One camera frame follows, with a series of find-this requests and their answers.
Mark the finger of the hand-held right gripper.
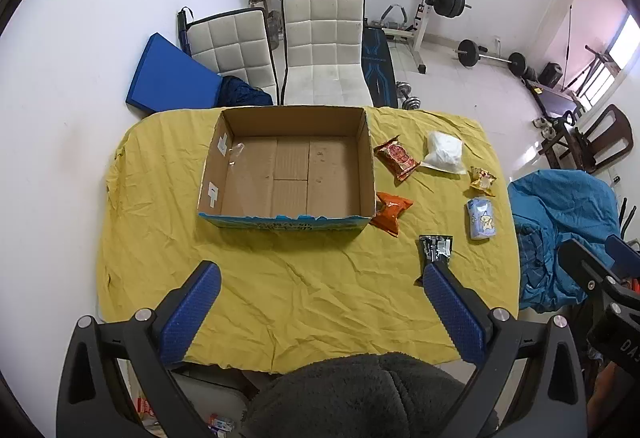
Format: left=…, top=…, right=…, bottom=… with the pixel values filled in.
left=558, top=237, right=632, bottom=301
left=604, top=234, right=640, bottom=275

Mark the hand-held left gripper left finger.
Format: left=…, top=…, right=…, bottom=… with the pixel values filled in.
left=56, top=260, right=222, bottom=438

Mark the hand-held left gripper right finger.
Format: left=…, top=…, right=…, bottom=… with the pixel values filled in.
left=422, top=262, right=587, bottom=438

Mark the black snack packet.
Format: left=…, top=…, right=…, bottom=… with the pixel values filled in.
left=414, top=234, right=454, bottom=286

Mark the light blue tissue pack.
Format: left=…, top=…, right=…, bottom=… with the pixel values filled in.
left=466, top=198, right=497, bottom=241

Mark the orange snack packet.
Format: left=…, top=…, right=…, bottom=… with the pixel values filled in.
left=375, top=191, right=415, bottom=236

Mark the yellow snack packet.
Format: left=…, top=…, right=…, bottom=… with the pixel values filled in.
left=468, top=167, right=497, bottom=197

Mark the white plastic packet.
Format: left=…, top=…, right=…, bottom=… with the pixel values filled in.
left=421, top=131, right=465, bottom=178

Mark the red snack packet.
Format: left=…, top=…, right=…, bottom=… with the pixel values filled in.
left=374, top=135, right=420, bottom=182

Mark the cardboard box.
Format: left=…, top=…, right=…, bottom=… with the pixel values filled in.
left=196, top=105, right=377, bottom=233

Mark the teal cloth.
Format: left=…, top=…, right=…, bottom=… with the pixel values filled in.
left=507, top=169, right=626, bottom=314

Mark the yellow tablecloth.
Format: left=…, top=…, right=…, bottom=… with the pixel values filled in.
left=96, top=106, right=521, bottom=375

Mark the dark wooden stool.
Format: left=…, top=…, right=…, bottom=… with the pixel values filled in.
left=542, top=121, right=581, bottom=169

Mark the dark wooden chair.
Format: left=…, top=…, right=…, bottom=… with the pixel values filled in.
left=575, top=104, right=635, bottom=174

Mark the window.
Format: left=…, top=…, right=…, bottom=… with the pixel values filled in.
left=582, top=13, right=640, bottom=104

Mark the dark blue cloth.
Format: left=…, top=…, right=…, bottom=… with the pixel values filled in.
left=220, top=75, right=274, bottom=108

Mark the short barbell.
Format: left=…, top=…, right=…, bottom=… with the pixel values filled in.
left=454, top=38, right=528, bottom=78

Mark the blue foam mat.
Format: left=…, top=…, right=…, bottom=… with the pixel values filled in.
left=125, top=33, right=223, bottom=111

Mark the white padded chair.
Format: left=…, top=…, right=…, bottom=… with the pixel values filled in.
left=186, top=8, right=279, bottom=105
left=279, top=0, right=373, bottom=108

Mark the blue and black pump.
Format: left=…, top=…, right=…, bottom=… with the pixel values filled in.
left=177, top=7, right=193, bottom=56

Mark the white barbell rack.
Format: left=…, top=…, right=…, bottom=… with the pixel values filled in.
left=300, top=0, right=448, bottom=74

